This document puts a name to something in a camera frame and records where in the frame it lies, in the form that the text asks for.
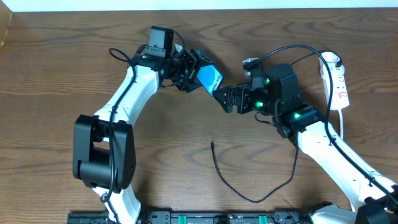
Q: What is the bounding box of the white charger plug adapter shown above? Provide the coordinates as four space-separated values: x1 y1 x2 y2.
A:
320 51 343 72

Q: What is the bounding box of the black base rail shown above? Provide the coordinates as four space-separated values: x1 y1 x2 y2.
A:
67 210 315 224

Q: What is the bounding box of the black charging cable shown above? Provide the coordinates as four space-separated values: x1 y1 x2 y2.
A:
210 49 343 203

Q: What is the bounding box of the brown cardboard panel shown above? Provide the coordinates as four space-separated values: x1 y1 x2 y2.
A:
0 1 14 49

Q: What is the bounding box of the blue Galaxy smartphone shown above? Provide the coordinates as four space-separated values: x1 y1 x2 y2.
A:
197 65 224 96

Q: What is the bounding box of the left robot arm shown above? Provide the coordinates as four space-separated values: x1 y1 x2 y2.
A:
72 45 224 223

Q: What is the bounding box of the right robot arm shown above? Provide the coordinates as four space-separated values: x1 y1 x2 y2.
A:
213 64 397 223

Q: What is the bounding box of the white power strip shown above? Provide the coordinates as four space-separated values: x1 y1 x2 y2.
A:
320 66 349 110

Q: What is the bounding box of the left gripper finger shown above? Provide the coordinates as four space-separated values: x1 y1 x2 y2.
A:
179 80 202 93
194 49 215 67

